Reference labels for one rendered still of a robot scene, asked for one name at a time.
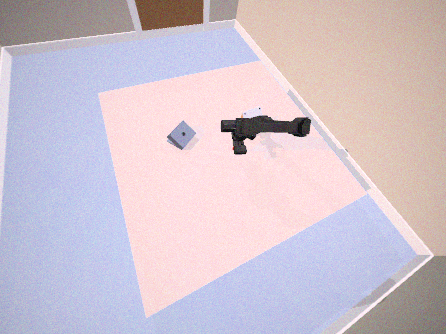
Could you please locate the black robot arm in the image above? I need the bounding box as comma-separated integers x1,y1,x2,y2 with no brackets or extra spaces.
221,115,311,140

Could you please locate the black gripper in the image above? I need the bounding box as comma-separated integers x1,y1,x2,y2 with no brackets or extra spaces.
231,132,247,155

